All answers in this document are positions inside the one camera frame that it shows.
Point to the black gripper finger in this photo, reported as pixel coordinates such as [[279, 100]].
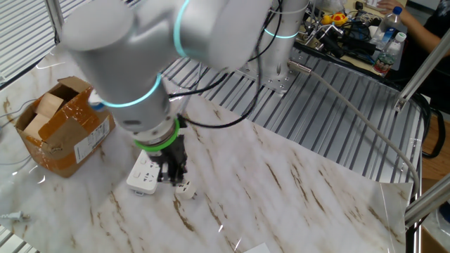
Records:
[[165, 174], [182, 173]]

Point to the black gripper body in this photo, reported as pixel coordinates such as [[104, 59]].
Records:
[[172, 156]]

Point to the white plug adapter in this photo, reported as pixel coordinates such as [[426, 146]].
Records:
[[185, 190]]

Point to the bare bystander forearm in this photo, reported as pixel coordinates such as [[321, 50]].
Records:
[[418, 30]]

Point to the white four-socket power strip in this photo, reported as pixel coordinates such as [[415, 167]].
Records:
[[142, 177]]

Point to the bystander hand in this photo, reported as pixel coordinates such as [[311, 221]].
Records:
[[390, 4]]

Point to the glossy marble pattern mat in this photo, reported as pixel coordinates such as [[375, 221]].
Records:
[[281, 211]]

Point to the taped brown cardboard box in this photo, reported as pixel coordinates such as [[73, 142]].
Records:
[[59, 147]]

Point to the clear bottle white cap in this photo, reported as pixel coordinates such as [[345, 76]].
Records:
[[388, 56]]

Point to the clear bottle blue cap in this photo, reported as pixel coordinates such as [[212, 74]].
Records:
[[385, 30]]

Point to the person in black shirt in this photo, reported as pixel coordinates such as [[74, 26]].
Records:
[[439, 24]]

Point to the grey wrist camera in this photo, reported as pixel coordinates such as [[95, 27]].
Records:
[[95, 102]]

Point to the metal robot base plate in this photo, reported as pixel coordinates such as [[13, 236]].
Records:
[[277, 82]]

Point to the aluminium frame post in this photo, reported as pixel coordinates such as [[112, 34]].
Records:
[[54, 21]]

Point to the aluminium frame bar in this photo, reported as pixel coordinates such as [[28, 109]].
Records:
[[429, 200], [422, 70]]

